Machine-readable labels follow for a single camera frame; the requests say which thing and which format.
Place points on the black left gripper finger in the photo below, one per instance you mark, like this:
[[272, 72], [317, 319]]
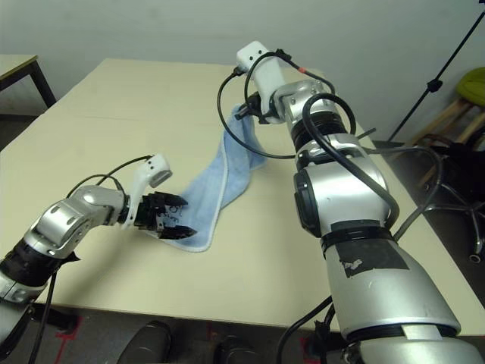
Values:
[[176, 232], [172, 201]]

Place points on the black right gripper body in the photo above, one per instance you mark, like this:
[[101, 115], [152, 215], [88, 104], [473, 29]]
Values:
[[259, 108]]

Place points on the wooden stool green seat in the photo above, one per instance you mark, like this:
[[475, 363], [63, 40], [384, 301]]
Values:
[[473, 83]]

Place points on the light blue towel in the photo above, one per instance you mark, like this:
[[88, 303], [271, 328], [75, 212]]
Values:
[[212, 189]]

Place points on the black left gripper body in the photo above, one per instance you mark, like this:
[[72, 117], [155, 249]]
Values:
[[146, 212]]

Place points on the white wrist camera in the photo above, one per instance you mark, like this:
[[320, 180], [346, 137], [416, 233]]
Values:
[[265, 76], [159, 168]]

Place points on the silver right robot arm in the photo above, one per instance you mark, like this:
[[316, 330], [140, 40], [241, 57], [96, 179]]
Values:
[[341, 189]]

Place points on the black tripod stand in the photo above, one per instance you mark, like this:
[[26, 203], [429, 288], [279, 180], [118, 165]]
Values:
[[433, 85]]

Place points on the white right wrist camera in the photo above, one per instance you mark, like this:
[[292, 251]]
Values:
[[265, 76]]

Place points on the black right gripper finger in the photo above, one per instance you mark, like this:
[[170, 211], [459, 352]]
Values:
[[244, 109], [245, 115]]

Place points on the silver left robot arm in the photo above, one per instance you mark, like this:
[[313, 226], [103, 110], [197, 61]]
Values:
[[60, 223]]

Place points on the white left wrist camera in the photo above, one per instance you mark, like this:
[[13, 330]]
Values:
[[159, 168]]

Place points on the beige side table black legs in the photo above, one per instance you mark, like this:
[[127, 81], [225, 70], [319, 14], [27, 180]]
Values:
[[15, 64]]

